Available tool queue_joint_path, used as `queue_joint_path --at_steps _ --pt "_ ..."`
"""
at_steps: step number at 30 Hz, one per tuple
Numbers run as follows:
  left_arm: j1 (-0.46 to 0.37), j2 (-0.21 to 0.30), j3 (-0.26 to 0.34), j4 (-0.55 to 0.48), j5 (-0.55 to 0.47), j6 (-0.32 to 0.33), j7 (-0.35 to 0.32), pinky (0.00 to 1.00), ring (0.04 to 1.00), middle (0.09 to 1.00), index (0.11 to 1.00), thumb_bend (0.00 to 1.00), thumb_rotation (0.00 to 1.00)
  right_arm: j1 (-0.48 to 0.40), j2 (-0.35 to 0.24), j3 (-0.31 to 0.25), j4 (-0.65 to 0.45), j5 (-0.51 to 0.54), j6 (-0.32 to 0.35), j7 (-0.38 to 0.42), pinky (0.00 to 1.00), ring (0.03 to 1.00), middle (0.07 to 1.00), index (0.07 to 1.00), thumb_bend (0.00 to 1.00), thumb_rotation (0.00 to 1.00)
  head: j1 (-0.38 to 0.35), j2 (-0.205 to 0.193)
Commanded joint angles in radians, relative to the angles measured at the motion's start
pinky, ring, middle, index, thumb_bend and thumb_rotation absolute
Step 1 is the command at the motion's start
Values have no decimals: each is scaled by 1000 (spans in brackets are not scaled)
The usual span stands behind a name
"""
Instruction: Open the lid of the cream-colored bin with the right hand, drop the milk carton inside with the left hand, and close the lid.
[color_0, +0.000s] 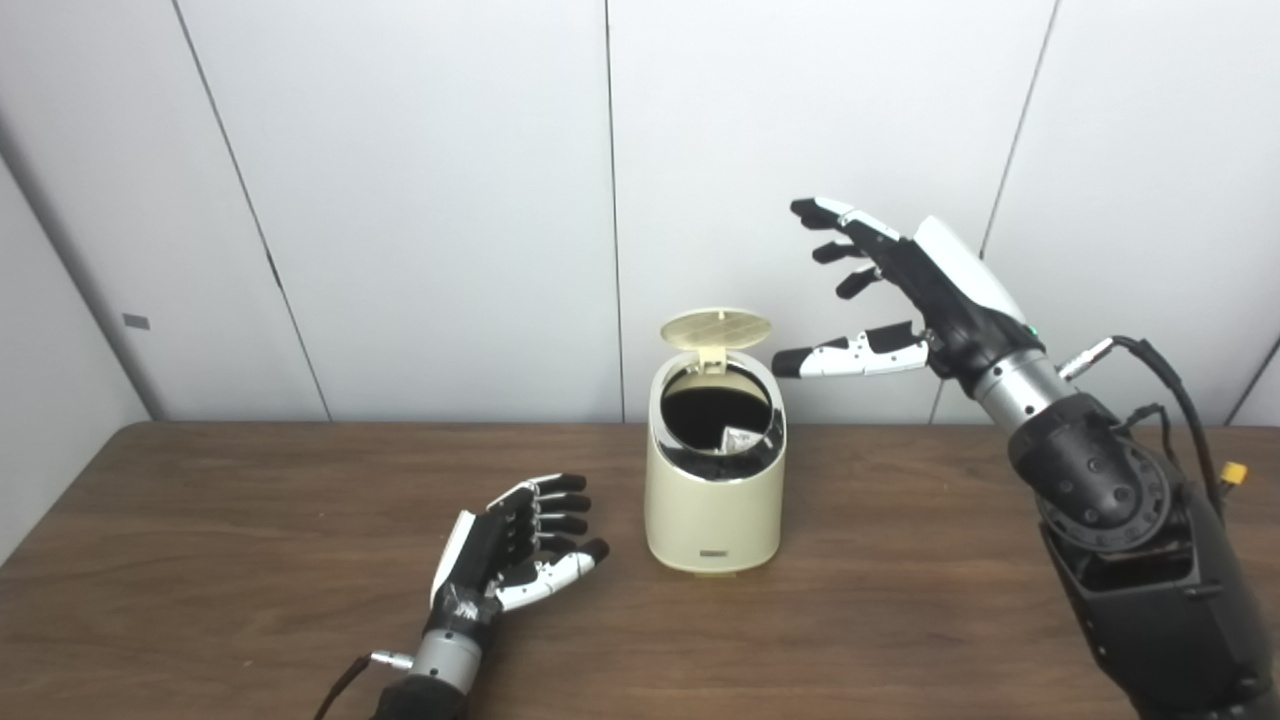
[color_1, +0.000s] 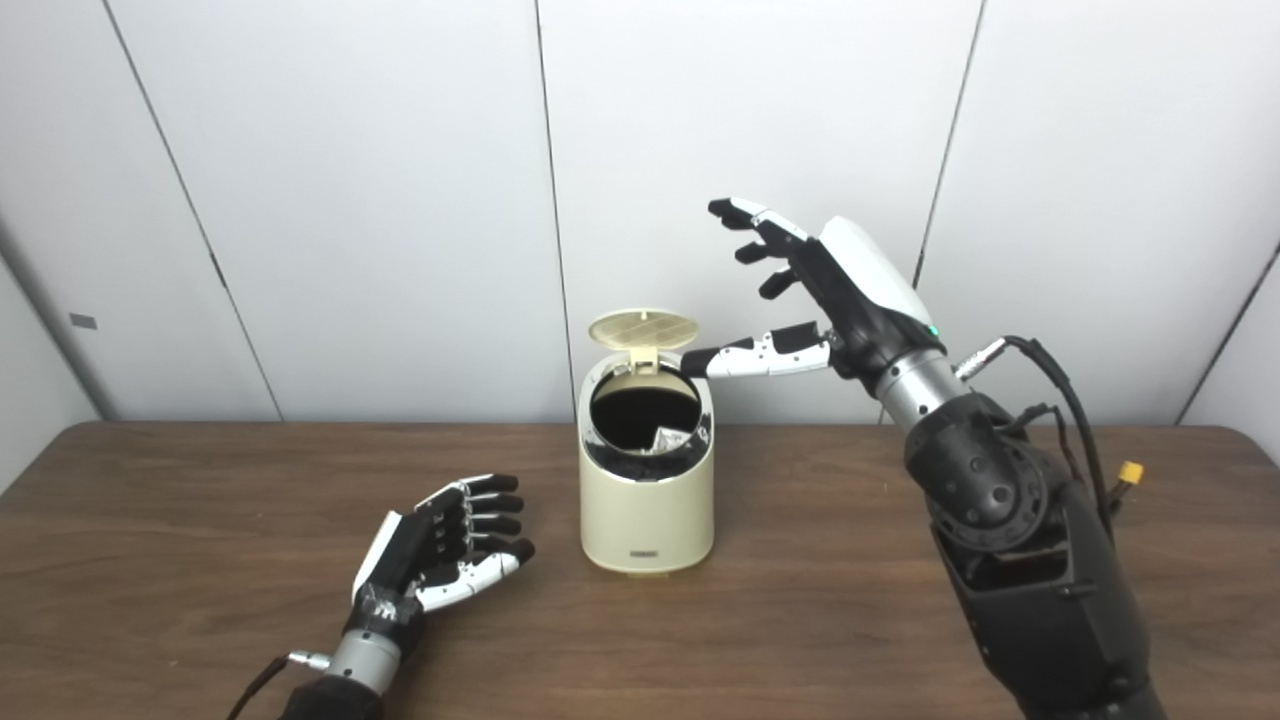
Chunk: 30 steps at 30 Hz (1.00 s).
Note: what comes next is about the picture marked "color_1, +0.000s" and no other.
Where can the cream-colored round bin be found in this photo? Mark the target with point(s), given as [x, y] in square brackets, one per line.
[645, 515]

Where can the white green milk carton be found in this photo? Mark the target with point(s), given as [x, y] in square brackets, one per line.
[670, 440]

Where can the black panel joint clip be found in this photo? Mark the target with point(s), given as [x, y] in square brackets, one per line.
[216, 272]
[920, 270]

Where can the cream round bin lid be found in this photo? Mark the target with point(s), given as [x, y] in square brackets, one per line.
[642, 328]

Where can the black bin liner bag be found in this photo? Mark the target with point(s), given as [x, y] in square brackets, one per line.
[635, 410]

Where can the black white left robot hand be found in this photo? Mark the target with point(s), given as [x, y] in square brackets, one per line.
[400, 565]

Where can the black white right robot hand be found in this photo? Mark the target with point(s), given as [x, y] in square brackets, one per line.
[865, 290]

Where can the small grey wall label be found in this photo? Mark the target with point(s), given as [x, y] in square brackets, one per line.
[83, 321]

